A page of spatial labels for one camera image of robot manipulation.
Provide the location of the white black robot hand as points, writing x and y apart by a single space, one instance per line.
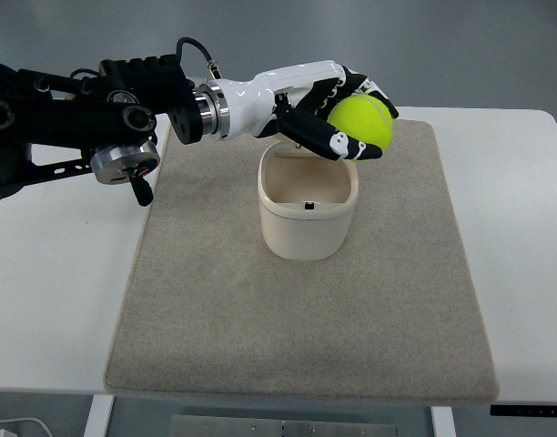
294 101

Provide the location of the yellow tennis ball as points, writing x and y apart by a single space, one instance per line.
364 128

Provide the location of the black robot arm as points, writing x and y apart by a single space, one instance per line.
98 121

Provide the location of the beige lidded bin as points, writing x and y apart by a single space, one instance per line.
306 202

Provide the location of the grey felt mat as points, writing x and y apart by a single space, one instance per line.
210 311

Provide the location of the right white table leg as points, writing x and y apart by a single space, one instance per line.
443 422

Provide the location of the white table leg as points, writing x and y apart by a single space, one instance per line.
99 416
443 422

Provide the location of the black table control panel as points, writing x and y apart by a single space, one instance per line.
523 410

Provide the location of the left white table leg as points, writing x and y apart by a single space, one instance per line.
99 416

